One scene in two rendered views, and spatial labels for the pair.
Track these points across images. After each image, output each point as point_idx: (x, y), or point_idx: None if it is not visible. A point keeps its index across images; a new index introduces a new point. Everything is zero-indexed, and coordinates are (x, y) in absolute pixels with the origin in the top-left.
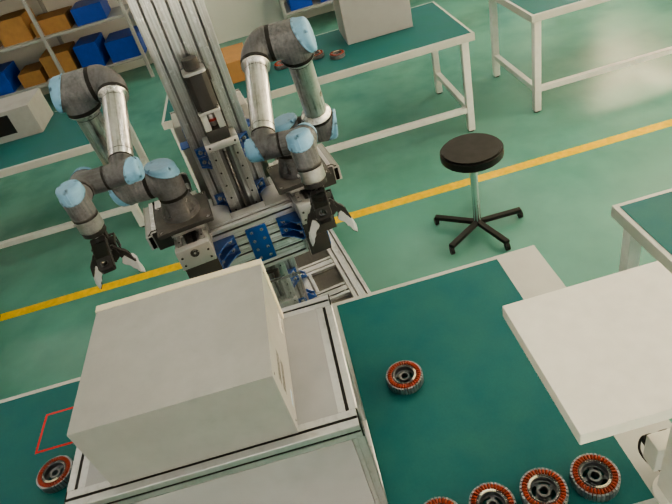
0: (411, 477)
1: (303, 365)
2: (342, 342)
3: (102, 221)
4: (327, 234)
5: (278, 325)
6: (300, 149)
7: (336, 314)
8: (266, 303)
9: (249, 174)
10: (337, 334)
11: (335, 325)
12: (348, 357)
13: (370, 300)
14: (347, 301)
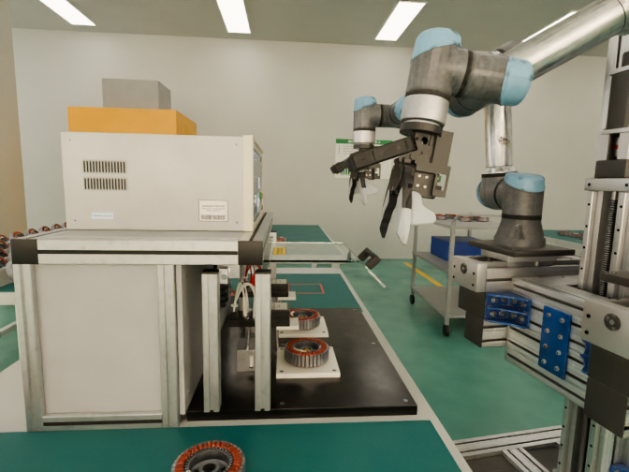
0: (32, 459)
1: (153, 232)
2: (340, 419)
3: (365, 139)
4: (624, 405)
5: (197, 196)
6: (412, 56)
7: (407, 418)
8: (179, 142)
9: (625, 253)
10: (174, 240)
11: (193, 240)
12: (304, 422)
13: (442, 463)
14: (441, 433)
